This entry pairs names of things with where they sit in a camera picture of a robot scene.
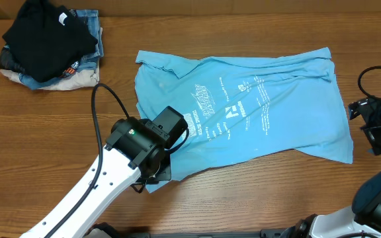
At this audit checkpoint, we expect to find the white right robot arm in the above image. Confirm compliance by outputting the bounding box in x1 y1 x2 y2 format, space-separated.
278 94 381 238

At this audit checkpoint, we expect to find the light blue t-shirt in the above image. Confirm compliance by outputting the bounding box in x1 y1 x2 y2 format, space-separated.
135 48 353 181

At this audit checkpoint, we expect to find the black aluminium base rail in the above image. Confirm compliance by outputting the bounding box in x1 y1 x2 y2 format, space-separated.
117 227 287 238

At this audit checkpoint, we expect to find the dark folded printed garment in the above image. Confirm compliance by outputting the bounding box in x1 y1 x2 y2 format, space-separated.
0 45 26 74

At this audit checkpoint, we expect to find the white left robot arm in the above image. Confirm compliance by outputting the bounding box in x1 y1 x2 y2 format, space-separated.
23 116 187 238

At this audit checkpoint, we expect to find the folded beige garment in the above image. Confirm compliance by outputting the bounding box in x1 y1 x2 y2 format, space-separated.
0 25 103 91

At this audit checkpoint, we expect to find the black folded t-shirt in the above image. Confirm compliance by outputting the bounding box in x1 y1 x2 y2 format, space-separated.
3 0 97 83

